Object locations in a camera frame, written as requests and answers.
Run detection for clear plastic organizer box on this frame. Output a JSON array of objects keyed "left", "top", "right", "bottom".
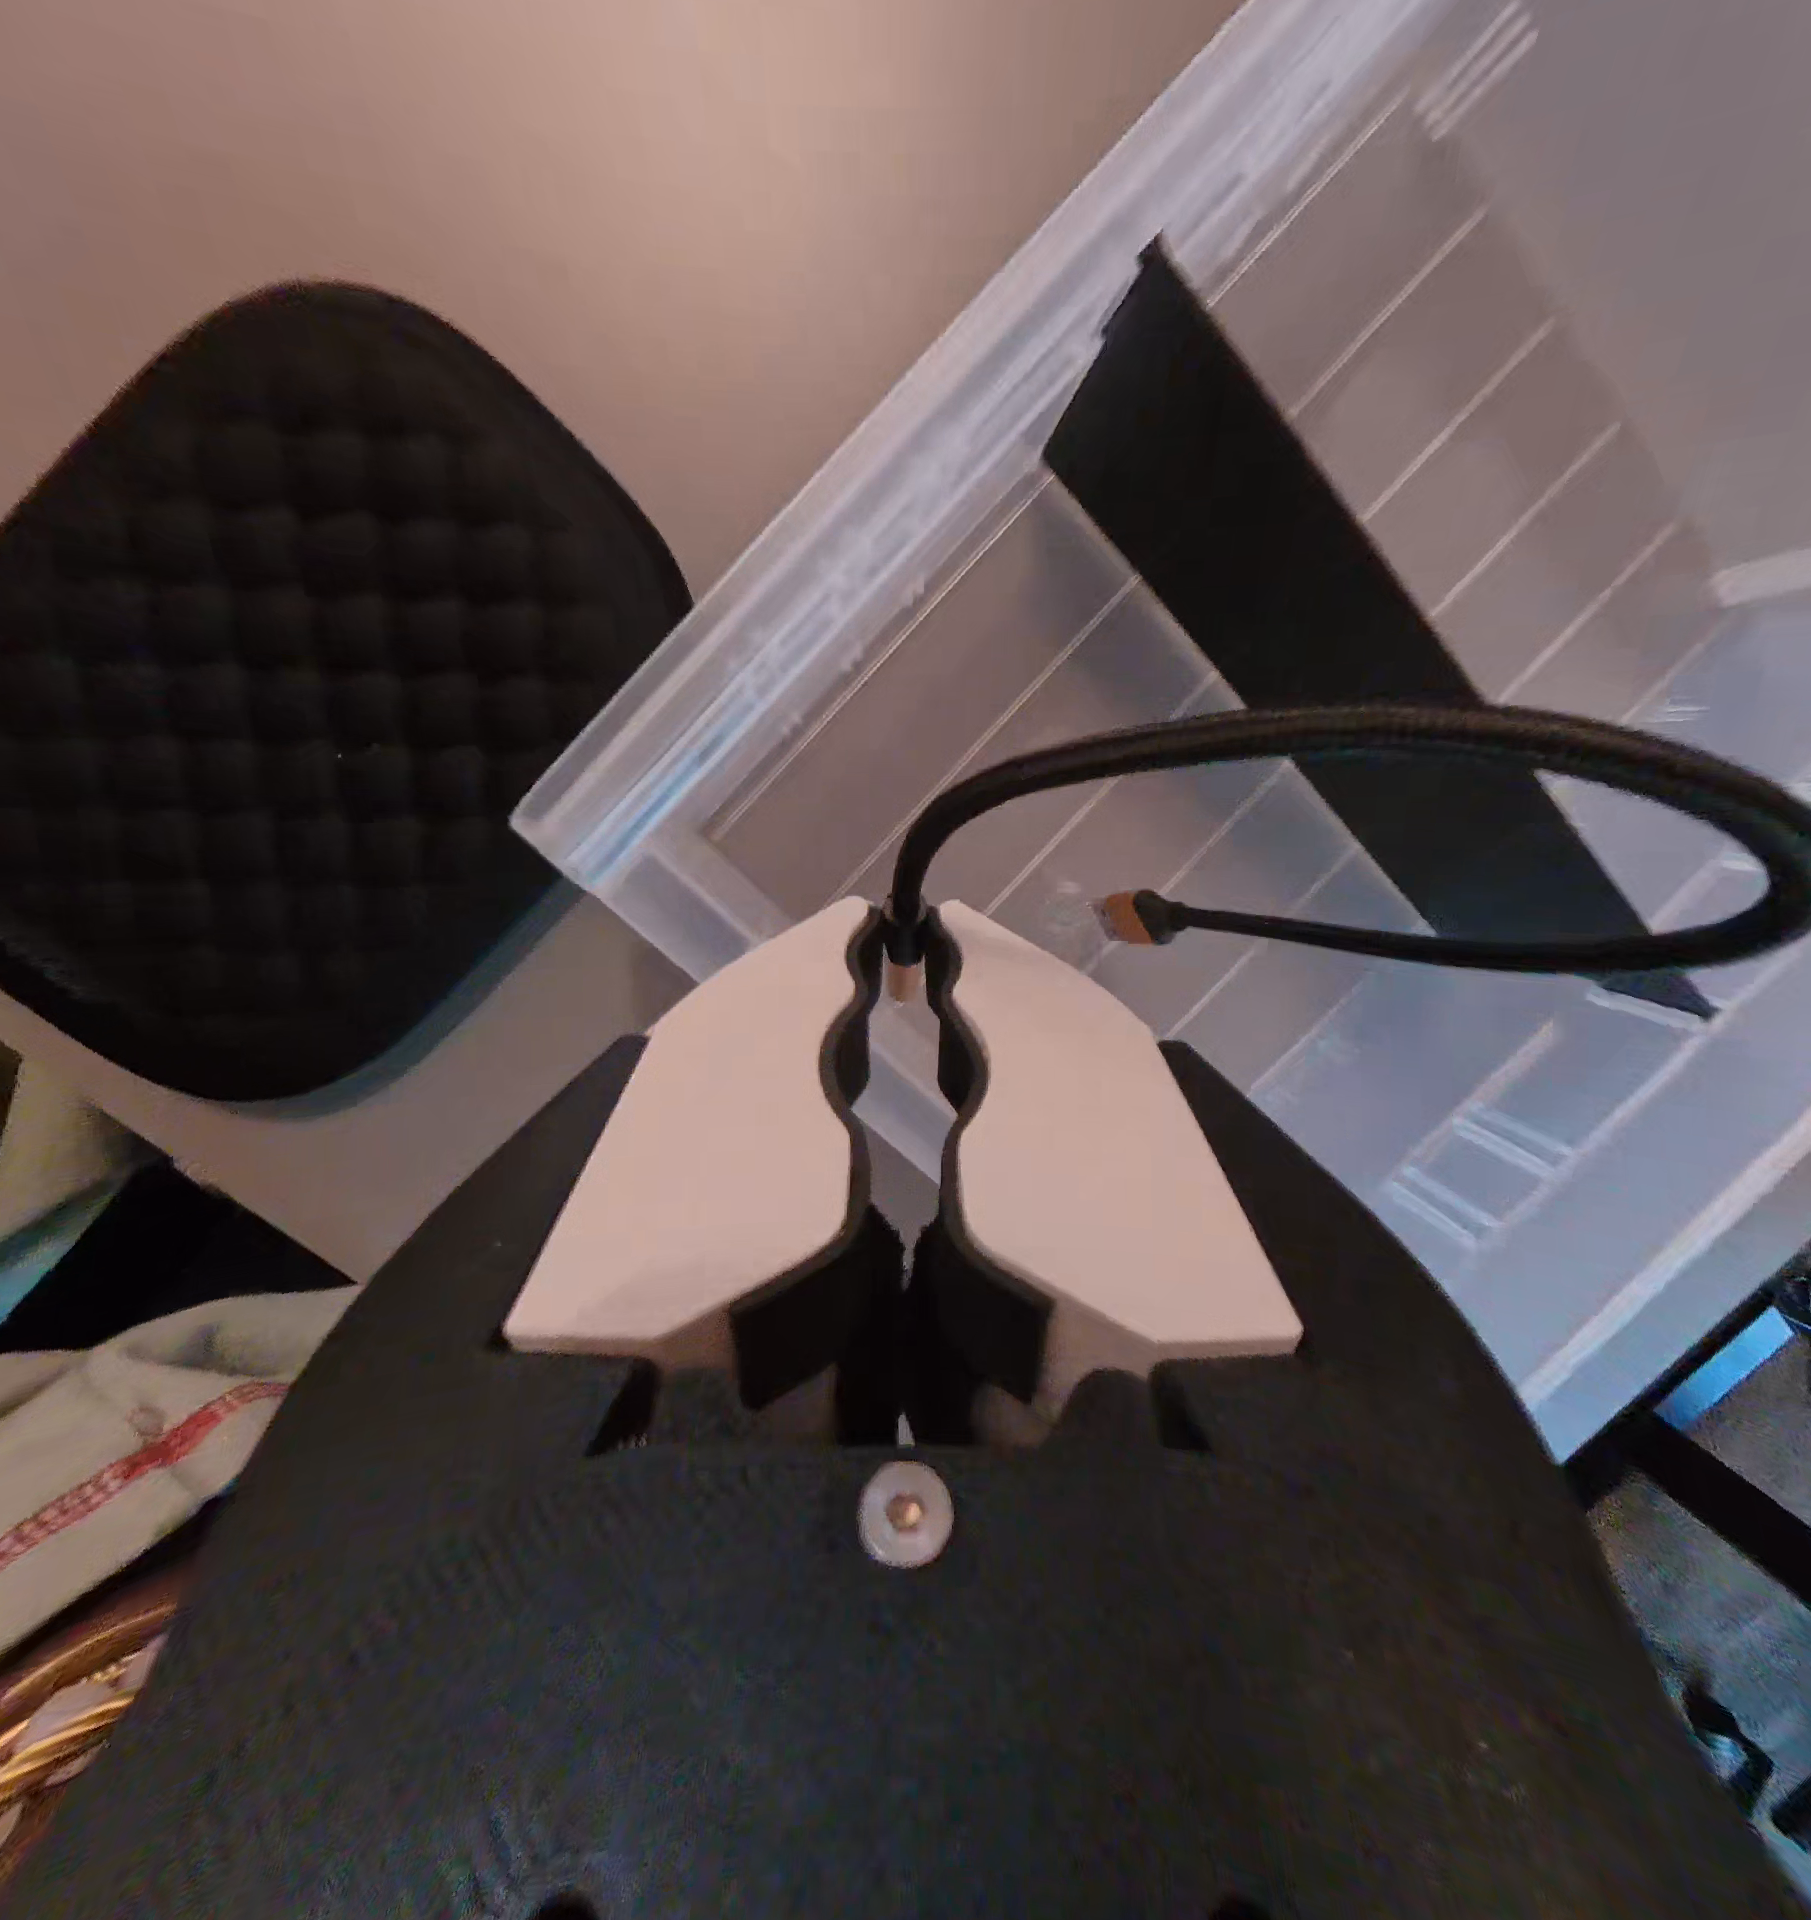
[{"left": 510, "top": 0, "right": 1811, "bottom": 1461}]

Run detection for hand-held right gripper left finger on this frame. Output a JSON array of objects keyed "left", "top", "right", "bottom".
[{"left": 499, "top": 891, "right": 911, "bottom": 1411}]

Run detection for black quilted pad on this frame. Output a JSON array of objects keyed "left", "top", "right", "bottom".
[{"left": 0, "top": 280, "right": 697, "bottom": 1106}]

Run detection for black usb cable orange plugs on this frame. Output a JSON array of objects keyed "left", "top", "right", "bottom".
[{"left": 881, "top": 702, "right": 1811, "bottom": 1007}]

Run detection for person's right forearm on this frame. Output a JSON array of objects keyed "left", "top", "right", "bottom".
[{"left": 0, "top": 1281, "right": 367, "bottom": 1657}]

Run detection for stack of gold bracelets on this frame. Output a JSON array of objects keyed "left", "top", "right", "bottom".
[{"left": 0, "top": 1604, "right": 184, "bottom": 1876}]

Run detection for black divider panel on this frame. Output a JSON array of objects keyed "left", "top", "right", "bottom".
[{"left": 1043, "top": 238, "right": 1719, "bottom": 1029}]

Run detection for black table frame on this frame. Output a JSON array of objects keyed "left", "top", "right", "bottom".
[{"left": 1567, "top": 1293, "right": 1811, "bottom": 1657}]

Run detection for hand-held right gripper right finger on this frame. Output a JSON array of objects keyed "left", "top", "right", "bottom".
[{"left": 911, "top": 901, "right": 1306, "bottom": 1411}]

